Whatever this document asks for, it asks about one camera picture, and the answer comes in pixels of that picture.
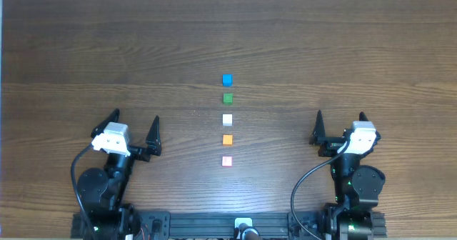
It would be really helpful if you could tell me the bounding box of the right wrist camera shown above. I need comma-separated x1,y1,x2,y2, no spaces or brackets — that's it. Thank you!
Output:
343,120,378,156

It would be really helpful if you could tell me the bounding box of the black cable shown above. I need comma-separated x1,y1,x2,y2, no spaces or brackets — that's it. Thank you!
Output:
290,139,351,240
70,143,99,240

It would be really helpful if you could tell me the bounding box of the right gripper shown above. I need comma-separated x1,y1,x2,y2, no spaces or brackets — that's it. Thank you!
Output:
308,109,370,159

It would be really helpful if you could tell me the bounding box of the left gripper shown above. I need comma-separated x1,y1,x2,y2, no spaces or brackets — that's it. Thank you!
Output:
90,108,163,163

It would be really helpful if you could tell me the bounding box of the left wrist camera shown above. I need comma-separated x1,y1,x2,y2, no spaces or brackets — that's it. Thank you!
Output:
91,121,132,158

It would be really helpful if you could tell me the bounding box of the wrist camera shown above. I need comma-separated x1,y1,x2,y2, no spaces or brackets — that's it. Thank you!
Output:
343,120,378,156
91,121,132,158

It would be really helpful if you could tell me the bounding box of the mounting rail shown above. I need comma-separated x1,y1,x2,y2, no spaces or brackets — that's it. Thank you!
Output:
71,210,388,240

